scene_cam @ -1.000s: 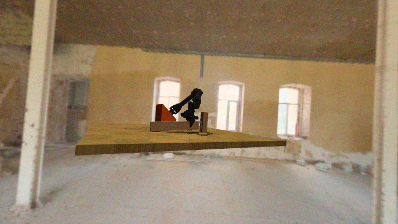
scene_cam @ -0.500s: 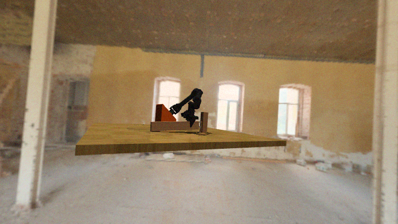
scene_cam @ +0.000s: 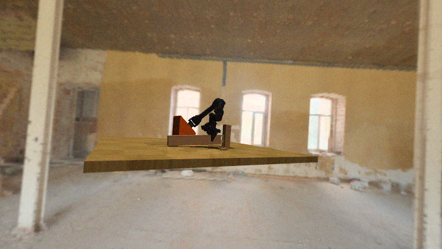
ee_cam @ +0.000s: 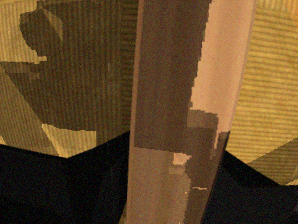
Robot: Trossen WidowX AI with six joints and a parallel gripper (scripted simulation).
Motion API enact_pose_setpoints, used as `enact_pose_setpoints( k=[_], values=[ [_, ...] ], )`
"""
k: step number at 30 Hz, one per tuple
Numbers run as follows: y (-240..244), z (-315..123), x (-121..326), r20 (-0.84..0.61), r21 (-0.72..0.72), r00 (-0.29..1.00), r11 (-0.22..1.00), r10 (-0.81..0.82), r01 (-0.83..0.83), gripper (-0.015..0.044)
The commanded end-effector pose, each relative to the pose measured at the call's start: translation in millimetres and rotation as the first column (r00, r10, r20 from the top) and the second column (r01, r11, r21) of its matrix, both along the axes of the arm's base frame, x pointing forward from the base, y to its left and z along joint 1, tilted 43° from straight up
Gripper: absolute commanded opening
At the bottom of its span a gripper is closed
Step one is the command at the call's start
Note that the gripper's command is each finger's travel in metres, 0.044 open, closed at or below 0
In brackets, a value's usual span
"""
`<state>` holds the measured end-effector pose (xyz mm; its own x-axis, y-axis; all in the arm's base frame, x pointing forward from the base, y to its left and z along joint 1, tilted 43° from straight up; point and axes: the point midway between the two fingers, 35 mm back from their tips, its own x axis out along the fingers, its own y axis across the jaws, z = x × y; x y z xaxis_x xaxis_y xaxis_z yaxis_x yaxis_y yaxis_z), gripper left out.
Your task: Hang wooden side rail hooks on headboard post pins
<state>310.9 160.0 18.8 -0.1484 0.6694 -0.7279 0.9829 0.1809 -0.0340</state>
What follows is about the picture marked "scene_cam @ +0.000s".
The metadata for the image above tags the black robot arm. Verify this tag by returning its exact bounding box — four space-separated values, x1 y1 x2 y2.
188 98 225 130

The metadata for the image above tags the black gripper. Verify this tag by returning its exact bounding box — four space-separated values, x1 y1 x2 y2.
204 121 221 142

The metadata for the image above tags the wooden post with slot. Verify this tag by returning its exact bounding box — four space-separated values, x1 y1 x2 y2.
222 124 231 147

